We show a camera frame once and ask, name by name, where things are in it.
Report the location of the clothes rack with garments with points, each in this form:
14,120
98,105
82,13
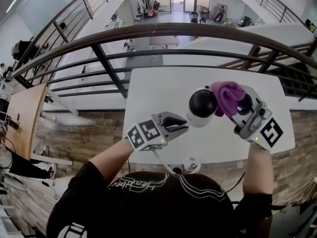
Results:
147,7

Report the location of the person's black t-shirt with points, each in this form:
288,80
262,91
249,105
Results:
148,207

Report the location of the purple cloth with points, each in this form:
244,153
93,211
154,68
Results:
229,95

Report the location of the curved balcony railing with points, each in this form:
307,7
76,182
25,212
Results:
270,1

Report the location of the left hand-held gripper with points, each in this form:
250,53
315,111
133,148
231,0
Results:
148,133

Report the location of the person's right forearm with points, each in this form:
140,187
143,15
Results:
257,170

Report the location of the black office chair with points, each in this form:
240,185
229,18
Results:
194,16

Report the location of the dark metal railing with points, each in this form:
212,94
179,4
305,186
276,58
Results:
86,6
173,30

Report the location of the white dome camera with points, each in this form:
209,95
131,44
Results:
203,104

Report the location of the person's left forearm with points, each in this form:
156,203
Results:
111,157

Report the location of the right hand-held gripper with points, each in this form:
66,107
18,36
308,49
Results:
262,130

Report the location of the black bin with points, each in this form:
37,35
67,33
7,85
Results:
247,21

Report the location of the white table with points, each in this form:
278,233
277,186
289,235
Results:
161,95

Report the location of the light wooden desk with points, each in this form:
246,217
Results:
24,118

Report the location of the wooden staircase railing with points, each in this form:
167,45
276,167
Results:
254,54

